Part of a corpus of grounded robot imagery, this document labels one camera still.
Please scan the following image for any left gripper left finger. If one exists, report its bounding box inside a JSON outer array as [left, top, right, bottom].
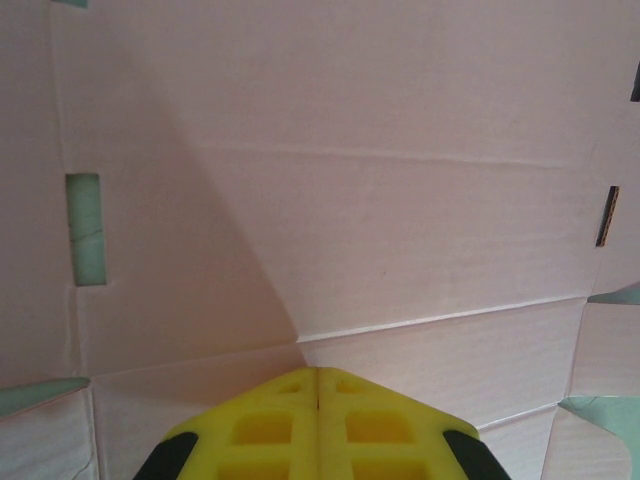
[[134, 367, 320, 480]]

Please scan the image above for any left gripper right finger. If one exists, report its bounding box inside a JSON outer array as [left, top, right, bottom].
[[318, 367, 507, 480]]

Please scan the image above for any pink paper box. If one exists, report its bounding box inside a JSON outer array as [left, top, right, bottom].
[[0, 0, 640, 480]]

